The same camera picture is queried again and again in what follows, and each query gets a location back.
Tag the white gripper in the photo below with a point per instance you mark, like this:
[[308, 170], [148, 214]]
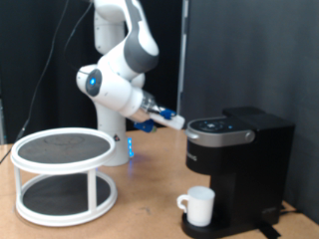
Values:
[[169, 121]]

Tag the white mug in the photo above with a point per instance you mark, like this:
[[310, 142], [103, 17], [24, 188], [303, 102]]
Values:
[[199, 205]]

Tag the black Keurig coffee machine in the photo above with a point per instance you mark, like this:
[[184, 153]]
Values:
[[252, 159]]

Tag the white two-tier turntable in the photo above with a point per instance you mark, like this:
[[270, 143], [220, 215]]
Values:
[[63, 156]]

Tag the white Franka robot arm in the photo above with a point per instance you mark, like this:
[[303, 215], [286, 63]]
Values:
[[113, 86]]

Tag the black curtain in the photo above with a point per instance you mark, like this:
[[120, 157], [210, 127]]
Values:
[[166, 83]]

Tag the grey metal pole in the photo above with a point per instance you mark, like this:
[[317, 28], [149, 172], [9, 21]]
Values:
[[182, 66]]

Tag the grey partition panel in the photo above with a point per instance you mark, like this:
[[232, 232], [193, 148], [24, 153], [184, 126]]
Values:
[[265, 49]]

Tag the black tape strip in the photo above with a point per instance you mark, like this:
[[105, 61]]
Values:
[[267, 230]]

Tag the wrist camera on blue mount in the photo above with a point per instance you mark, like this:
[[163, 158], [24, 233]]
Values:
[[145, 126]]

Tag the grey metal post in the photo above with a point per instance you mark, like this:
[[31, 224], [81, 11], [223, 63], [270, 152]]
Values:
[[2, 119]]

